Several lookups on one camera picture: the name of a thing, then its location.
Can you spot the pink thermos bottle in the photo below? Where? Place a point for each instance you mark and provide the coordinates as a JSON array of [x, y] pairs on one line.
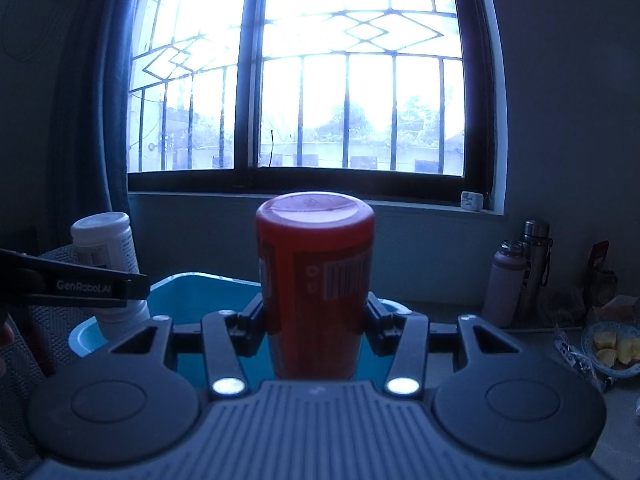
[[505, 283]]

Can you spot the blue plastic storage bin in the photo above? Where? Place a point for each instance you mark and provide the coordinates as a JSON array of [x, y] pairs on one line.
[[187, 297]]

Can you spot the person's left hand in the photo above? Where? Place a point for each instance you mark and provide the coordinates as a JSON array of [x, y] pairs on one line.
[[6, 338]]

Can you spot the steel thermos bottle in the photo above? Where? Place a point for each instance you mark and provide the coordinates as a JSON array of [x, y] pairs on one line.
[[537, 244]]

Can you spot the small white sill device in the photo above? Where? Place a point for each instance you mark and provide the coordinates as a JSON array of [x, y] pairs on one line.
[[472, 201]]

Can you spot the crinkled snack wrapper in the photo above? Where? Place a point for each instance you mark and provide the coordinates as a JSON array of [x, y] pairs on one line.
[[577, 361]]

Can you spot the red cylindrical canister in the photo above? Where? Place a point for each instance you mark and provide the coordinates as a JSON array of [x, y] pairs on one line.
[[315, 254]]

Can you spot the white pill bottle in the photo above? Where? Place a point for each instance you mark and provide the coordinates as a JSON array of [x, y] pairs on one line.
[[105, 240]]

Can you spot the plate of yellow food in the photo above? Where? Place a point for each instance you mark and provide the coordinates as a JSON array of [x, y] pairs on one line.
[[613, 348]]

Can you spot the dark blue curtain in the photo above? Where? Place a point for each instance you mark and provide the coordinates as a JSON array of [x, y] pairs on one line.
[[87, 157]]

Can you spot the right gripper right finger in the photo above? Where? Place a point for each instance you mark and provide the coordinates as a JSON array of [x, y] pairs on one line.
[[396, 331]]

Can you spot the grey textured chair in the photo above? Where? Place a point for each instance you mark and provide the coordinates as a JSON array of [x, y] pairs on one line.
[[39, 350]]

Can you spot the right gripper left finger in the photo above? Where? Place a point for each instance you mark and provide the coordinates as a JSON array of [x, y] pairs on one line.
[[225, 337]]

